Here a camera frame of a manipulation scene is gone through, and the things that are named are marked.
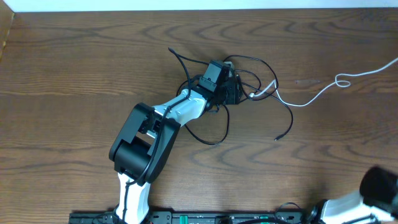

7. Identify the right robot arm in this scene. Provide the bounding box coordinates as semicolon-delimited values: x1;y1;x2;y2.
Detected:
304;166;397;224

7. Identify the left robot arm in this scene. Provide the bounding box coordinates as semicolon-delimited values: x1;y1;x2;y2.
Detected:
109;60;242;223

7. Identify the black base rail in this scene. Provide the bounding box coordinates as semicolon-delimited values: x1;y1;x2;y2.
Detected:
68;209;306;224

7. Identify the white USB cable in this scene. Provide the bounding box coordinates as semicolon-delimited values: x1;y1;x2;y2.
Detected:
248;57;398;108

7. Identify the black USB cable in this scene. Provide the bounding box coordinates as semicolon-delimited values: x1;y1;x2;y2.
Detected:
238;68;294;142
175;55;279;146

